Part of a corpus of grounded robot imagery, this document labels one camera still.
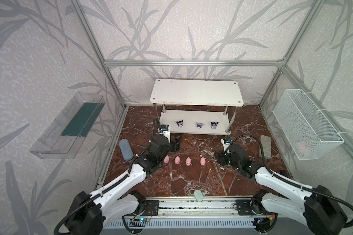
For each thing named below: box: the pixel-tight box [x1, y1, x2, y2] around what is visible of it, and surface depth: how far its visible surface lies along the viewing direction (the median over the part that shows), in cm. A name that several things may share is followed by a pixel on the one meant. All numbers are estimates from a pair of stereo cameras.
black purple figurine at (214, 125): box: [210, 121, 219, 130], surface depth 97 cm
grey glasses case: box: [258, 134, 272, 160], surface depth 95 cm
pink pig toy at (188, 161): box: [185, 156, 192, 166], surface depth 90 cm
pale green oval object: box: [193, 189, 204, 203], surface depth 77 cm
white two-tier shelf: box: [150, 78, 244, 136], surface depth 88 cm
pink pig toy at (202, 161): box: [200, 156, 206, 166], surface depth 91 cm
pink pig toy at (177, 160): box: [174, 155, 181, 165], surface depth 91 cm
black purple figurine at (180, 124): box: [176, 119, 184, 128], surface depth 98 cm
